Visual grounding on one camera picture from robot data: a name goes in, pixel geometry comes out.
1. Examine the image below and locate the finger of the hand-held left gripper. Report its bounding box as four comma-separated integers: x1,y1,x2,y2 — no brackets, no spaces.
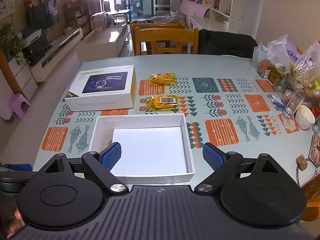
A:
0,163,35,180

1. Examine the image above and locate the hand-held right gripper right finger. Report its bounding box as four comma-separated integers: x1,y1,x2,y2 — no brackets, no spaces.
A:
194,142,287,196

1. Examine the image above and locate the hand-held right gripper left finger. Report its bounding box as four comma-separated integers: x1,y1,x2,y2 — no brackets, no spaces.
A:
37,142,128,196

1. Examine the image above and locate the white cardboard box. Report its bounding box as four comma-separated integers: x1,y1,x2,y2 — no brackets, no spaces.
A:
88,113,195,183

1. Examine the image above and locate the tablet box lid yellow striped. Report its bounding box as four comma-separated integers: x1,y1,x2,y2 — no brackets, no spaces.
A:
64,65,137,112

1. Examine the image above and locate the yellow snack packet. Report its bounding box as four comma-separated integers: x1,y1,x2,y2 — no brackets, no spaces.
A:
146,95,181,112
149,73,178,85

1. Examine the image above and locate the person's left hand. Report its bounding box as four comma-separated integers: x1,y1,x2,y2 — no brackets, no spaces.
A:
6,207,25,239

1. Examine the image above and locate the purple plastic stool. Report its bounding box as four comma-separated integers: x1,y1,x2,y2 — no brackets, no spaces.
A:
10,93,30,119

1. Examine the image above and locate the cotton swab pack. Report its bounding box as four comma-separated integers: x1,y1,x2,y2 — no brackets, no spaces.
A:
271,95,288,110

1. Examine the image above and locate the white drawer cabinet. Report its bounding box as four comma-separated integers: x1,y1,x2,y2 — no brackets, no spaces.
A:
0,55,38,120

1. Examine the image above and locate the clear drinking glass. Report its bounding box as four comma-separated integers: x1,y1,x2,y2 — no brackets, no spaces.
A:
282,90,304,119

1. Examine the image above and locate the white bowl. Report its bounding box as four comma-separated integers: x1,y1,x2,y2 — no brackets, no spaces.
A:
295,104,316,130

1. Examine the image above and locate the clear bag with orange box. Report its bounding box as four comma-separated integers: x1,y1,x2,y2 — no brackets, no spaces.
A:
252,42,275,78

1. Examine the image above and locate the black jacket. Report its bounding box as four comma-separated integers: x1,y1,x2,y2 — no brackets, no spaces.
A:
198,29,258,59

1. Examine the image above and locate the black appliance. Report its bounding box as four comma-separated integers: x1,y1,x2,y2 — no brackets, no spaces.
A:
24,36,50,65

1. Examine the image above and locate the white tv cabinet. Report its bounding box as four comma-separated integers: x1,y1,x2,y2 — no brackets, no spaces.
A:
32,27,83,83

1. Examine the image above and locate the clear bag of peanuts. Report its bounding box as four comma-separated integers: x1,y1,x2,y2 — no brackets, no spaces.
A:
290,41,320,92

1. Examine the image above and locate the green potted plant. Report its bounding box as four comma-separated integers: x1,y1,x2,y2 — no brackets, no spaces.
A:
0,22,25,63

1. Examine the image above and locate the white printer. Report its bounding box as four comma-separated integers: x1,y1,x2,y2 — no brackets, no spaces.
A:
19,29,42,48

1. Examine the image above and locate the pink headboard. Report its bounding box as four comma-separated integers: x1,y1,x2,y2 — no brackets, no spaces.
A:
180,0,210,18

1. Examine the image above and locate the flat screen television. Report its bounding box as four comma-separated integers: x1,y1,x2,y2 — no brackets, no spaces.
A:
26,0,60,32

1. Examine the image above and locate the white shelf unit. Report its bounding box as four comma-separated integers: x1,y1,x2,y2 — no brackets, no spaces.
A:
209,0,247,32

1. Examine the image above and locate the brown keychain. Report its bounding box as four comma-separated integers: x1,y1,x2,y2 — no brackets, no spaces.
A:
296,155,308,172

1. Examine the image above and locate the photo frame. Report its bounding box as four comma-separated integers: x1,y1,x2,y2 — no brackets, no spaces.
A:
309,133,320,167

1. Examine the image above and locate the wall poster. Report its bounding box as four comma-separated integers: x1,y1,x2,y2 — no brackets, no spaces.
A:
0,0,15,19

